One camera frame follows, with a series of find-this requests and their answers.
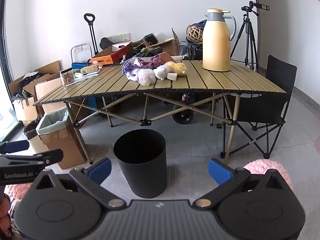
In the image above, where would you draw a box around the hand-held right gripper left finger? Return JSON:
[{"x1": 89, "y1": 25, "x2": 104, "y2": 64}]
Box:
[{"x1": 34, "y1": 157, "x2": 127, "y2": 209}]

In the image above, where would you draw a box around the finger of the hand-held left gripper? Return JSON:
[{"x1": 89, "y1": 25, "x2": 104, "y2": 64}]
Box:
[
  {"x1": 0, "y1": 149, "x2": 63, "y2": 167},
  {"x1": 0, "y1": 140, "x2": 30, "y2": 155}
]

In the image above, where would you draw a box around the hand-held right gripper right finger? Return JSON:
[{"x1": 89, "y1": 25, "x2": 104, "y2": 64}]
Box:
[{"x1": 194, "y1": 158, "x2": 285, "y2": 209}]

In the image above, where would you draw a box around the black round bin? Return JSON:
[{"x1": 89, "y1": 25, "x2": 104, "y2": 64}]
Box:
[{"x1": 114, "y1": 129, "x2": 167, "y2": 199}]

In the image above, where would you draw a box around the lavender fuzzy plush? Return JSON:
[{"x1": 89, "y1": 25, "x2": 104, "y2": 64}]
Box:
[{"x1": 126, "y1": 67, "x2": 148, "y2": 82}]

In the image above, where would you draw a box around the white plastic bag bundle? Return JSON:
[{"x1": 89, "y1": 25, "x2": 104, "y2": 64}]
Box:
[{"x1": 138, "y1": 69, "x2": 157, "y2": 87}]

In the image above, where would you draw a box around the purple knit drawstring pouch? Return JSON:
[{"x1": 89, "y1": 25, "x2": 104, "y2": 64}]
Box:
[{"x1": 122, "y1": 59, "x2": 137, "y2": 77}]

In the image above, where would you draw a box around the yellow plush toy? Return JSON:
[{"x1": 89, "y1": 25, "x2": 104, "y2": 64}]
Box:
[{"x1": 165, "y1": 61, "x2": 187, "y2": 77}]

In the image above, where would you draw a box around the white plush toy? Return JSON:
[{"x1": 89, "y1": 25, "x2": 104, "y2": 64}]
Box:
[{"x1": 153, "y1": 64, "x2": 170, "y2": 80}]

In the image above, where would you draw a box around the pink satin drawstring pouch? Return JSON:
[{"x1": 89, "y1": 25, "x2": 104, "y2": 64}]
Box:
[{"x1": 134, "y1": 54, "x2": 163, "y2": 69}]

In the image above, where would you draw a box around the person's left hand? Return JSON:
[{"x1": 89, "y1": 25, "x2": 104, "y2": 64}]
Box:
[{"x1": 0, "y1": 194, "x2": 12, "y2": 234}]

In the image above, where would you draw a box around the pink fluffy clothing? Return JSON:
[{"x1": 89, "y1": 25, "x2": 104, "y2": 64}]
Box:
[{"x1": 4, "y1": 183, "x2": 34, "y2": 240}]

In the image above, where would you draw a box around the cardboard box with green liner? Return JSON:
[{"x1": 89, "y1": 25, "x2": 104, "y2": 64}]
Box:
[{"x1": 36, "y1": 106, "x2": 88, "y2": 170}]

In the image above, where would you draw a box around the cardboard box with black liner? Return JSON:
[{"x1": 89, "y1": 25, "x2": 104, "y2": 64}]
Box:
[{"x1": 23, "y1": 120, "x2": 49, "y2": 154}]

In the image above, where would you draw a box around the white cardboard box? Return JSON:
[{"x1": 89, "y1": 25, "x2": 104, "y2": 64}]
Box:
[{"x1": 12, "y1": 97, "x2": 38, "y2": 122}]

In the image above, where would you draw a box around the pink fluffy slipper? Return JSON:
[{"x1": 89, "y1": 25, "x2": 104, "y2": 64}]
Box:
[{"x1": 244, "y1": 159, "x2": 292, "y2": 191}]

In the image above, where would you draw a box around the folding wagon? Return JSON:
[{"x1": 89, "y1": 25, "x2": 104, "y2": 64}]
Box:
[{"x1": 160, "y1": 92, "x2": 225, "y2": 126}]

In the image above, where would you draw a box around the blue storage box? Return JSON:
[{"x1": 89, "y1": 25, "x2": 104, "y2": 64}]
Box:
[{"x1": 89, "y1": 96, "x2": 103, "y2": 117}]

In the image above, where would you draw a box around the cardboard box with dark clothes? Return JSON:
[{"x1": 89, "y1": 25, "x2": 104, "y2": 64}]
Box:
[{"x1": 7, "y1": 60, "x2": 62, "y2": 98}]

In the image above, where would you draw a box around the black folding chair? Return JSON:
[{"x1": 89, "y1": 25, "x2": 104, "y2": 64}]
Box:
[{"x1": 216, "y1": 54, "x2": 298, "y2": 159}]

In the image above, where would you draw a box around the clear jar of brown snacks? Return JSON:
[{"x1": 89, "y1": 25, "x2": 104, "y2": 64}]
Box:
[{"x1": 59, "y1": 69, "x2": 75, "y2": 87}]

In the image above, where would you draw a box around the printed paper leaflet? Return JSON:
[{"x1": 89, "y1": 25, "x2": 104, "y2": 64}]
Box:
[{"x1": 72, "y1": 74, "x2": 99, "y2": 82}]

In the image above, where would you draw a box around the blue printed box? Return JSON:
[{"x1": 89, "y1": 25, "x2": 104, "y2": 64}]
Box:
[{"x1": 72, "y1": 61, "x2": 92, "y2": 70}]

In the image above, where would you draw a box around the tan paper carton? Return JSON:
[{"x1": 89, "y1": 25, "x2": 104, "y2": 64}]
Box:
[{"x1": 80, "y1": 64, "x2": 103, "y2": 75}]

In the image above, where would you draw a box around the orange cardboard tray box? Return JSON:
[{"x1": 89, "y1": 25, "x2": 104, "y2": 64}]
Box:
[{"x1": 90, "y1": 41, "x2": 133, "y2": 65}]

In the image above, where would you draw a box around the black cloth bag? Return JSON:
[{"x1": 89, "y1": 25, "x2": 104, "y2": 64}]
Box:
[{"x1": 99, "y1": 37, "x2": 113, "y2": 50}]

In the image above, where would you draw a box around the yellow thermos jug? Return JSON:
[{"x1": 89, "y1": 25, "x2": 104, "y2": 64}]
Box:
[{"x1": 202, "y1": 9, "x2": 237, "y2": 72}]

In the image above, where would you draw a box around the brown rectangular block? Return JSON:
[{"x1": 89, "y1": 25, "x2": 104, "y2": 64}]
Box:
[{"x1": 157, "y1": 52, "x2": 178, "y2": 63}]

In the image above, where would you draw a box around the open brown cardboard box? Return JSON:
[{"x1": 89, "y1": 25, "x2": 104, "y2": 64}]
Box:
[{"x1": 160, "y1": 27, "x2": 180, "y2": 57}]

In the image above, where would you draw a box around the wicker ball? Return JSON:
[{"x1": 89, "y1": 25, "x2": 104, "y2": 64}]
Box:
[{"x1": 186, "y1": 24, "x2": 204, "y2": 44}]

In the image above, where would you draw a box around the black bag with brown trim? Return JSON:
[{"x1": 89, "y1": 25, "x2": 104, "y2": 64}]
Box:
[{"x1": 144, "y1": 33, "x2": 159, "y2": 45}]

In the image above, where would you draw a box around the silver hand truck handle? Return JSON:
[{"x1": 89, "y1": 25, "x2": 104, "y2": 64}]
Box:
[{"x1": 71, "y1": 44, "x2": 92, "y2": 64}]

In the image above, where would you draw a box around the black pull handle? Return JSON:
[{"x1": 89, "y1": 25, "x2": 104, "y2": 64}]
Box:
[{"x1": 84, "y1": 13, "x2": 99, "y2": 55}]

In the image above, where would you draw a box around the black camera tripod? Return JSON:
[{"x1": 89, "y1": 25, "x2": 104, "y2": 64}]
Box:
[{"x1": 230, "y1": 1, "x2": 270, "y2": 72}]

